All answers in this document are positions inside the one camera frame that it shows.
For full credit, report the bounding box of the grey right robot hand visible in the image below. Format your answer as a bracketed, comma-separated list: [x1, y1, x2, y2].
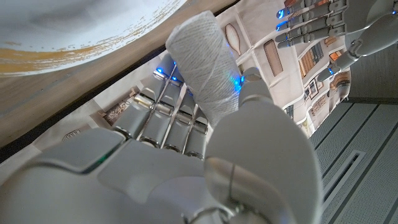
[0, 52, 324, 224]

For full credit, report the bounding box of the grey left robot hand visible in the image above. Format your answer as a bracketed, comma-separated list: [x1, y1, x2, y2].
[274, 0, 398, 82]

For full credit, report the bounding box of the white tape roll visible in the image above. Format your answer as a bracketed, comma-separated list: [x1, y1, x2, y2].
[165, 10, 242, 127]

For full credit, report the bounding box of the white gold-rimmed paper plate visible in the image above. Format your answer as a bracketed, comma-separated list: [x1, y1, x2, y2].
[0, 0, 189, 78]

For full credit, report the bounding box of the printed bookshelf backdrop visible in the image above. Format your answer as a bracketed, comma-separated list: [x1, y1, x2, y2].
[0, 0, 354, 186]

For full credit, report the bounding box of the grey perforated panel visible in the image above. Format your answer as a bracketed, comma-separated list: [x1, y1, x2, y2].
[309, 43, 398, 224]

